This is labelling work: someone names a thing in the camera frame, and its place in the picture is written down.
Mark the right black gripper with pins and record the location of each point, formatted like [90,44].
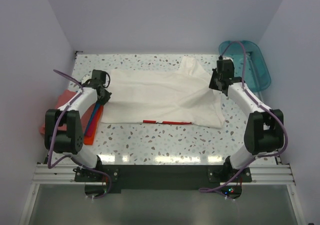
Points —
[211,84]

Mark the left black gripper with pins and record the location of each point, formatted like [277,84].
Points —
[106,98]

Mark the white t shirt red print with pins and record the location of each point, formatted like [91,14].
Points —
[181,96]

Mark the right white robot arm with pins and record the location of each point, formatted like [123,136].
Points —
[265,134]

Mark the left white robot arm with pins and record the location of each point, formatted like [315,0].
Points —
[63,133]

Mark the folded blue t shirt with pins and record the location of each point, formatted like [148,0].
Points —
[92,123]

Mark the teal plastic basket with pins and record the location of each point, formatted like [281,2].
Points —
[248,56]

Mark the folded orange t shirt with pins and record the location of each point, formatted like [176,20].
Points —
[84,121]

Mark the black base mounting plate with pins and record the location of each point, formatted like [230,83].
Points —
[113,179]

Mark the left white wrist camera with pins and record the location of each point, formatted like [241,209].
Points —
[84,79]

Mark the aluminium frame rail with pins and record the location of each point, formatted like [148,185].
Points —
[63,174]

